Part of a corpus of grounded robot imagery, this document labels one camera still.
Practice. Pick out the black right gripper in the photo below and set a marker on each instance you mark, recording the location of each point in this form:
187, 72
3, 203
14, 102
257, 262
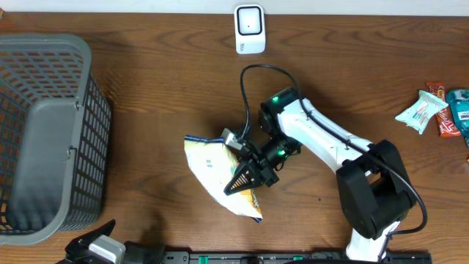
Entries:
267, 171

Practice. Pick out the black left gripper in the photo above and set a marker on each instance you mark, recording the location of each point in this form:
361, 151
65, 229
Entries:
86, 239

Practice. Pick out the cream wet wipes pack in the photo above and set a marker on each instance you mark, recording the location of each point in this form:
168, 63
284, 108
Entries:
214, 165

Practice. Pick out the mint green small packet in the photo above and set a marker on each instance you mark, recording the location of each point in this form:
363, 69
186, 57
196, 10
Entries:
418, 115

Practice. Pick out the orange chocolate bar wrapper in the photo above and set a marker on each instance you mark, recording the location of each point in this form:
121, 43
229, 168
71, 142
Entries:
446, 126

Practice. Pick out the blue mouthwash bottle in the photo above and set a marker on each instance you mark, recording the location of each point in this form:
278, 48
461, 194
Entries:
458, 100

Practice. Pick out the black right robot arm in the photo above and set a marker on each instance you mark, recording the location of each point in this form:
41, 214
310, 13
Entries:
374, 189

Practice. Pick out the white barcode scanner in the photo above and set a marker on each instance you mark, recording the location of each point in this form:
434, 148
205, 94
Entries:
250, 31

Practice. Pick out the grey plastic basket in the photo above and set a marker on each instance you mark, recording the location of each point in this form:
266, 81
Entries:
55, 129

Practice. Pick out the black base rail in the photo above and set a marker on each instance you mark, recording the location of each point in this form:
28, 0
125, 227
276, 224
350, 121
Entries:
326, 257

